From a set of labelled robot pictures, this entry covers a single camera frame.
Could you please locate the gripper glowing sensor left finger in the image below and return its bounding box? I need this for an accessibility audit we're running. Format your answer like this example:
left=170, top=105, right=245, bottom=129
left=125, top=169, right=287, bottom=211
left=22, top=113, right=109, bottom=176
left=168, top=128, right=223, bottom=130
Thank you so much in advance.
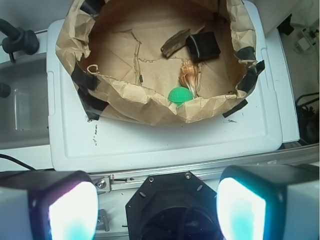
left=0, top=170, right=99, bottom=240

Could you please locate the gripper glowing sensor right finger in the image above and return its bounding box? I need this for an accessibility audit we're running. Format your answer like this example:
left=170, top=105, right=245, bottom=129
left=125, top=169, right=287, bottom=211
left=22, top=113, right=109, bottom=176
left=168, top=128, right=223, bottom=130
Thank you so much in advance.
left=216, top=164, right=320, bottom=240

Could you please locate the green dimpled ball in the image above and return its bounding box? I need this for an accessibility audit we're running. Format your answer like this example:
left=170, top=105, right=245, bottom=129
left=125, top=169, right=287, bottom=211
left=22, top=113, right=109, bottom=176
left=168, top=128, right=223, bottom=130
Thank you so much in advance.
left=168, top=86, right=194, bottom=107

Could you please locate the white plastic bin lid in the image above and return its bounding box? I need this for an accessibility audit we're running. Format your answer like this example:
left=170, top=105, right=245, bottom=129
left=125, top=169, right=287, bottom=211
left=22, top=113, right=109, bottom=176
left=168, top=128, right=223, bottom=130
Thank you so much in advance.
left=45, top=0, right=301, bottom=174

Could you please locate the clear plastic container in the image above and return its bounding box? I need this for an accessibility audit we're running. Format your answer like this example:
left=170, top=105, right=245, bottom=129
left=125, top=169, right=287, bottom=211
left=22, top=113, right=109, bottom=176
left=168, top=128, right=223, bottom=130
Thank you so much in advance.
left=0, top=53, right=50, bottom=150

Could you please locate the orange striped seashell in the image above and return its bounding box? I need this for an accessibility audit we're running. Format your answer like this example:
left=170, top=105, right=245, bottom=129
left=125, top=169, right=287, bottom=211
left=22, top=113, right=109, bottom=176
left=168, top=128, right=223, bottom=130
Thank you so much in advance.
left=179, top=59, right=200, bottom=99

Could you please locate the black rectangular block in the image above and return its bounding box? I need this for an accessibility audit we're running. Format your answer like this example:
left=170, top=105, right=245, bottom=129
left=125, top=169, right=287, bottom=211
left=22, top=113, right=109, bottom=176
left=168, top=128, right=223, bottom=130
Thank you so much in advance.
left=185, top=31, right=221, bottom=63

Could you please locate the black clamp knob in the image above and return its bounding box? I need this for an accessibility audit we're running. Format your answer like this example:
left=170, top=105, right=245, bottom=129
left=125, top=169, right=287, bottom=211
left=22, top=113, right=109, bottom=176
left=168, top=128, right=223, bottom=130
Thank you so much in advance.
left=0, top=19, right=40, bottom=63

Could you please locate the white power adapter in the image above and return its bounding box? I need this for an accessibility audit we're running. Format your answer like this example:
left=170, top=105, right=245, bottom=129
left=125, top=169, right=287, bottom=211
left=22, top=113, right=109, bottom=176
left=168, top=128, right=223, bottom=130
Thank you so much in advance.
left=294, top=27, right=320, bottom=54

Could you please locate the brown paper bag liner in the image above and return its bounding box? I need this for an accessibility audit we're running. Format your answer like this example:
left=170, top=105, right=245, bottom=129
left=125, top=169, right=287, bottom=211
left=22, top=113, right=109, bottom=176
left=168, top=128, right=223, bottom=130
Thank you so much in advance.
left=56, top=0, right=265, bottom=126

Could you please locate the brown wood piece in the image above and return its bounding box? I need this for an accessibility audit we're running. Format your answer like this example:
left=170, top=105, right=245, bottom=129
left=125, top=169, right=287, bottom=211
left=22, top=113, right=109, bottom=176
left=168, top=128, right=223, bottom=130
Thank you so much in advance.
left=160, top=28, right=191, bottom=58

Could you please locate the aluminium extrusion rail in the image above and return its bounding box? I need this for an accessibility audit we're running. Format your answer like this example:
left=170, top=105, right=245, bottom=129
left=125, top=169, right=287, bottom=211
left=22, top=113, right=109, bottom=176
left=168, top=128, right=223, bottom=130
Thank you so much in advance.
left=89, top=143, right=320, bottom=194

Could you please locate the black cable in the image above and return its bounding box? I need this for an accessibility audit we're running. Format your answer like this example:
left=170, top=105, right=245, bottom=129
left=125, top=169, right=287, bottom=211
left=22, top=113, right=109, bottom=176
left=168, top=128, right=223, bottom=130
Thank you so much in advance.
left=0, top=153, right=38, bottom=171

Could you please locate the black octagonal mount plate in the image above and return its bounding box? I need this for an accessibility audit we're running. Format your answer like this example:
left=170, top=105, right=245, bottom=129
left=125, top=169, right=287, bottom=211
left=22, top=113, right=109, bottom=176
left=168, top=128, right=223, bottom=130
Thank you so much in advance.
left=125, top=171, right=224, bottom=240

